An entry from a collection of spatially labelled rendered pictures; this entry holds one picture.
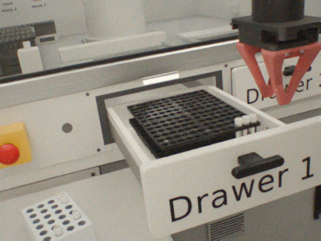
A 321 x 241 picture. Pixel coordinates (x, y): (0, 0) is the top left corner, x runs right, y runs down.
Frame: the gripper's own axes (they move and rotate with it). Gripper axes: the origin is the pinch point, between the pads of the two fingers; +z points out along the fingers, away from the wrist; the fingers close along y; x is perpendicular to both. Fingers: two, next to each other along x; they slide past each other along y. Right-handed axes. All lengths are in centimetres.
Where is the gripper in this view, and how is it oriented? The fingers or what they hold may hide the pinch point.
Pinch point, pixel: (276, 94)
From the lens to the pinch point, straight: 46.9
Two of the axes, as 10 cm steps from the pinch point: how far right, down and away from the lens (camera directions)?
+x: -9.4, 2.2, -2.7
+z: 1.0, 9.2, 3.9
